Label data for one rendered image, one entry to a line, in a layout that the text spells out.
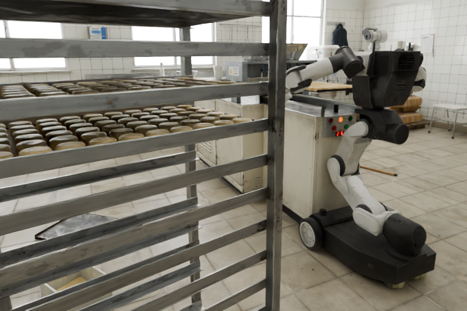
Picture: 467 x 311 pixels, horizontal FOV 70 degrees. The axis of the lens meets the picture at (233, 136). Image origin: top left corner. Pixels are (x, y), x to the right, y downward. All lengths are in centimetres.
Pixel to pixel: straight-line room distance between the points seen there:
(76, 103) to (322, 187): 195
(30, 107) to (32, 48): 9
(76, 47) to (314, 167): 186
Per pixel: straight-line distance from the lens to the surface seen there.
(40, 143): 72
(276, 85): 79
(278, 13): 79
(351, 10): 755
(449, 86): 653
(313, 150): 224
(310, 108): 223
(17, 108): 60
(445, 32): 662
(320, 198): 238
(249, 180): 285
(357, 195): 218
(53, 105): 61
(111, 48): 63
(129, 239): 72
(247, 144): 274
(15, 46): 60
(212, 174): 75
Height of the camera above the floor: 122
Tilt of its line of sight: 13 degrees down
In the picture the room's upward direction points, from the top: 1 degrees counter-clockwise
